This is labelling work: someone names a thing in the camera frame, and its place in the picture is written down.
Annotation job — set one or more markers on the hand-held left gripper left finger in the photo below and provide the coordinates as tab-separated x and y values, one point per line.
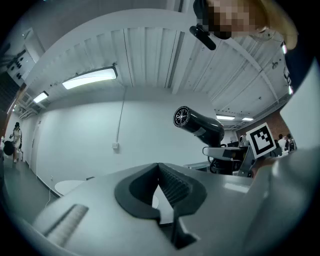
100	212

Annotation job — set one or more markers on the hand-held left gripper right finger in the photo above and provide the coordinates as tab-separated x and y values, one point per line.
215	212

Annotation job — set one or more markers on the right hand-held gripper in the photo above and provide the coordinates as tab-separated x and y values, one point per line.
261	141

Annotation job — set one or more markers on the black hair dryer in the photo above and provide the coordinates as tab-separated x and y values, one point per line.
202	125

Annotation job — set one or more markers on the person's right forearm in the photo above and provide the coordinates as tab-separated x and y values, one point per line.
265	163

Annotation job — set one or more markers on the long ceiling light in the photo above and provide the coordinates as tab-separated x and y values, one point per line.
40	97
225	117
90	77
247	119

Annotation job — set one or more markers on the person's dark t-shirt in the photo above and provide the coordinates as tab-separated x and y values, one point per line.
297	65

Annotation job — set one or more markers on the person's head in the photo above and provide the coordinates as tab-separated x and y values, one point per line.
232	17

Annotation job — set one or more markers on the white wall junction box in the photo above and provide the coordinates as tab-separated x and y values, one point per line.
115	145

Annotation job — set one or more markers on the black head-worn camera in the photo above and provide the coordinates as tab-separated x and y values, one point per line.
203	37

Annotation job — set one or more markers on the white wall panel with hooks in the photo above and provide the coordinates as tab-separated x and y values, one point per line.
20	65

